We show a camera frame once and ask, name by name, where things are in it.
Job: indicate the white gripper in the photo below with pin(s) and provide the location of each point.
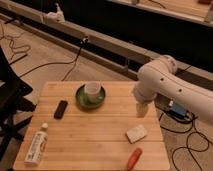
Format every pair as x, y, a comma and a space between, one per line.
143, 96

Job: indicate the white ceramic cup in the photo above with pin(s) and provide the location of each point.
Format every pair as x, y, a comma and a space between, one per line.
92, 90

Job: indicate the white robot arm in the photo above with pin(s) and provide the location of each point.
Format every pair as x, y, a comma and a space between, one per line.
158, 77

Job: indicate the beige sponge block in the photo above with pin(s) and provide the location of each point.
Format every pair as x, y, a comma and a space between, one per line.
136, 133

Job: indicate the blue power box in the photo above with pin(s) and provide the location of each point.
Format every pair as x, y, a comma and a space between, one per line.
177, 110

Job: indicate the green plate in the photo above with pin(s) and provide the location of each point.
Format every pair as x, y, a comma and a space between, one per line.
83, 100

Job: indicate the wooden cutting board table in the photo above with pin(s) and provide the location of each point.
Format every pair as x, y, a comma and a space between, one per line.
93, 140

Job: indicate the black rectangular remote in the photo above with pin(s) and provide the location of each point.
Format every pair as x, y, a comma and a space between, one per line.
59, 112

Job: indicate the white squeeze bottle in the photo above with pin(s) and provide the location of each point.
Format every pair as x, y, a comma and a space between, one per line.
37, 145

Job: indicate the black chair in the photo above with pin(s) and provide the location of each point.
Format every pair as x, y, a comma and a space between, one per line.
12, 99

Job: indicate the white object on rail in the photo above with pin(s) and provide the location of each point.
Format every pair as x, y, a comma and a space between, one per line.
58, 15

